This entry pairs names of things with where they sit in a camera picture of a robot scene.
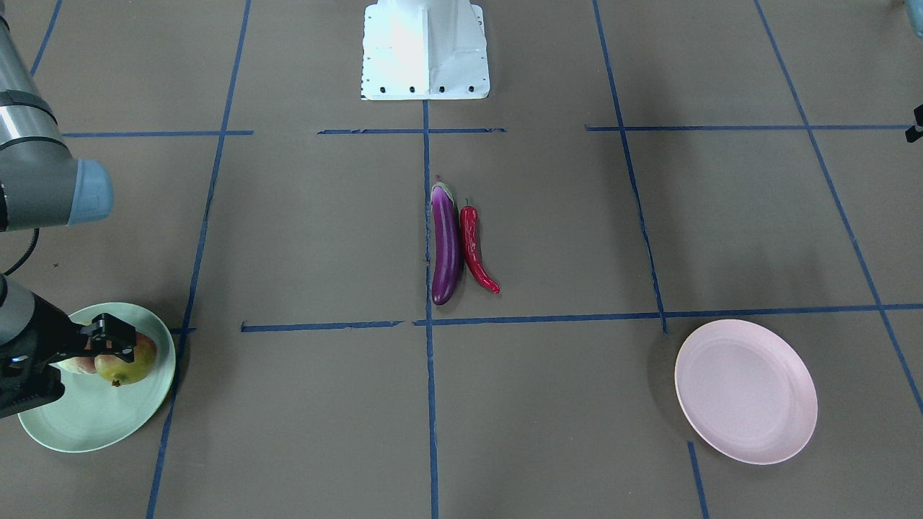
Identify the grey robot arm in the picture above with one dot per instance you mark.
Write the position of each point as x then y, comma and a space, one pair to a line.
43, 185

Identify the purple eggplant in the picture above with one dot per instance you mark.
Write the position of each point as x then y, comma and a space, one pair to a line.
449, 263

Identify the black object at edge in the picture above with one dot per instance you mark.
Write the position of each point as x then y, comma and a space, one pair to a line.
915, 133

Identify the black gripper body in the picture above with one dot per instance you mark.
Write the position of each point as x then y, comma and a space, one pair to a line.
52, 330

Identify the red chili pepper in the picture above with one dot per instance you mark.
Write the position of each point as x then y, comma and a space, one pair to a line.
469, 222

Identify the green plate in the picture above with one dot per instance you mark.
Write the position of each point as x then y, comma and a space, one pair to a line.
92, 414

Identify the red pomegranate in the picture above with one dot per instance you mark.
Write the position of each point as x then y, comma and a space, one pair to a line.
120, 373

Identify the green pink peach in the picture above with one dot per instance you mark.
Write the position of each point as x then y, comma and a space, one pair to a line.
78, 365

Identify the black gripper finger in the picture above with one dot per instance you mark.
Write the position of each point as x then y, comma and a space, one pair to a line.
104, 335

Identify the brown paper table mat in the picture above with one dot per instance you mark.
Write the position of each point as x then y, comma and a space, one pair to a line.
640, 168

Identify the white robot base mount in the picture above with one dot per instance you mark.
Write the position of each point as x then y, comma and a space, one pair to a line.
424, 50

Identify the pink plate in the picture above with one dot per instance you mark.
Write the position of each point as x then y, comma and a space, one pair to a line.
746, 392

